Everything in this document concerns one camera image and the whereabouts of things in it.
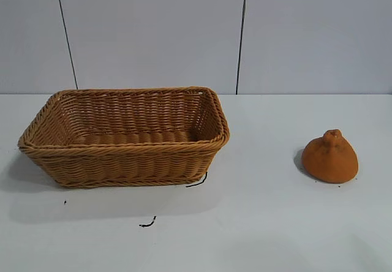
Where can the brown woven wicker basket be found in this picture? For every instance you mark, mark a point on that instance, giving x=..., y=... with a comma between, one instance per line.
x=128, y=158

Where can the long black thread scrap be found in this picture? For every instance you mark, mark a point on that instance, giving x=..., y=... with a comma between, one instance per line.
x=198, y=183

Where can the short black thread scrap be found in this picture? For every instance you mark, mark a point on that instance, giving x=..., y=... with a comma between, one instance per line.
x=148, y=223

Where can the orange with knobbed stem end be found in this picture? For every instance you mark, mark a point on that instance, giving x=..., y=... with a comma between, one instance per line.
x=330, y=161

